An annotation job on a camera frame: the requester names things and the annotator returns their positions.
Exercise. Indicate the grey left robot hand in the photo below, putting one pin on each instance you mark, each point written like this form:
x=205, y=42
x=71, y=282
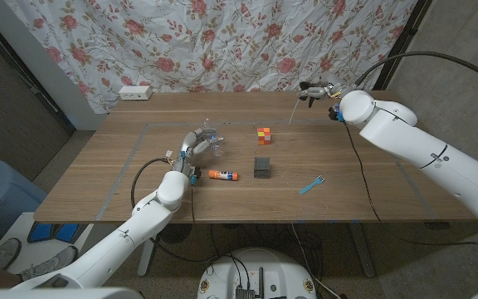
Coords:
x=191, y=145

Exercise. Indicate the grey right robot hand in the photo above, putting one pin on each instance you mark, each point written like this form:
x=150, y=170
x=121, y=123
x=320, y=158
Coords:
x=326, y=89

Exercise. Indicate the black trigger sprayer head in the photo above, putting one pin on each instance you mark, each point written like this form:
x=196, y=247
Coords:
x=310, y=99

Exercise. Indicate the clear plastic spray bottle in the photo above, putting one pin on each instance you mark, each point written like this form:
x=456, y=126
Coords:
x=216, y=147

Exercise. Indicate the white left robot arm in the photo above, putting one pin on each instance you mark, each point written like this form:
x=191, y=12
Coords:
x=131, y=232

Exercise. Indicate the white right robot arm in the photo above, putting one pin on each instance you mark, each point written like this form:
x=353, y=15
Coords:
x=421, y=153

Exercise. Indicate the orange glue stick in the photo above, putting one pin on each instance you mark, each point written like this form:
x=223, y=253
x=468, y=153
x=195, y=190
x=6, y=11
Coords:
x=222, y=175

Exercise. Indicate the orange yellow red cube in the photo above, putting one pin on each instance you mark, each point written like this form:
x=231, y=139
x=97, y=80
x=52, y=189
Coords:
x=264, y=136

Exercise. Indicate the dark grey cube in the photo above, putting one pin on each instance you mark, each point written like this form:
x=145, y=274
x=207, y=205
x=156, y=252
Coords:
x=262, y=168

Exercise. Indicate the white power strip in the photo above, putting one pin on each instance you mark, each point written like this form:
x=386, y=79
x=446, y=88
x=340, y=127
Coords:
x=135, y=92

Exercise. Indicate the round black floor fan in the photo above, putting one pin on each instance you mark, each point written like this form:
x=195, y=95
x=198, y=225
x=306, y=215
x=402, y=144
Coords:
x=175, y=233

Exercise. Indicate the black backdrop stand pole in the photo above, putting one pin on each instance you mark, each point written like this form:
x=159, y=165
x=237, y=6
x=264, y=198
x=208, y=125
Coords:
x=403, y=41

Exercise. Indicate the blue plastic fork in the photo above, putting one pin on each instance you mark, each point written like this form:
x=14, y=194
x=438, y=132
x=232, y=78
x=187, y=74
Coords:
x=307, y=189

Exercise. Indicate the floral print backdrop cloth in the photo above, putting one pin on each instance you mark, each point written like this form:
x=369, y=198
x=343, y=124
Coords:
x=206, y=41

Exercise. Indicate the white table leg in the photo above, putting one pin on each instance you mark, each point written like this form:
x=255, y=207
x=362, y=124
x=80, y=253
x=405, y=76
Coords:
x=363, y=253
x=147, y=257

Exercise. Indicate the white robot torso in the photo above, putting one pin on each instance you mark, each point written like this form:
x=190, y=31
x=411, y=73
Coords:
x=255, y=270

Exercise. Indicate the grey shoe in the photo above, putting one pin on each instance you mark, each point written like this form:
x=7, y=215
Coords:
x=6, y=252
x=48, y=263

